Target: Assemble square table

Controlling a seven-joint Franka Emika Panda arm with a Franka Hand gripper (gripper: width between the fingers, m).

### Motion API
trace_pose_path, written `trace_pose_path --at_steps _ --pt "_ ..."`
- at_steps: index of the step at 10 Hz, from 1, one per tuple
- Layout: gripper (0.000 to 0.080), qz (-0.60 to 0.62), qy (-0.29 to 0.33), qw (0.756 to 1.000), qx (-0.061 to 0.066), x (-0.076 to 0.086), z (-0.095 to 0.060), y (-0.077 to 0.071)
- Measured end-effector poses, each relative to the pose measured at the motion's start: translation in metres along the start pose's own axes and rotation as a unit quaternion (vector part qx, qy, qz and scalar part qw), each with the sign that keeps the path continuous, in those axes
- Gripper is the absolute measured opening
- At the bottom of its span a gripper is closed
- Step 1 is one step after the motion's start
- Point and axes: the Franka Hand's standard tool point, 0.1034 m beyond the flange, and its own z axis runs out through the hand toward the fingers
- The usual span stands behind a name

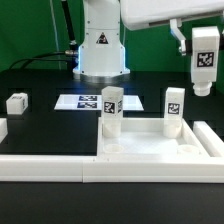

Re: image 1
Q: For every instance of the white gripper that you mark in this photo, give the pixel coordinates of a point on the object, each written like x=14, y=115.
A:
x=143, y=14

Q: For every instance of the white square table top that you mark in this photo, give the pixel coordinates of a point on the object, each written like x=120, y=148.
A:
x=144, y=137

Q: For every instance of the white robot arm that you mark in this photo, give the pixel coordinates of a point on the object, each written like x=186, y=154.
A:
x=101, y=56

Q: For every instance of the white sheet with markers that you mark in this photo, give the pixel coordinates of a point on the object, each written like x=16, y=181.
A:
x=94, y=102

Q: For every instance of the white U-shaped obstacle fence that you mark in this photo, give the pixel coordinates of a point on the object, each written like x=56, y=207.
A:
x=112, y=168

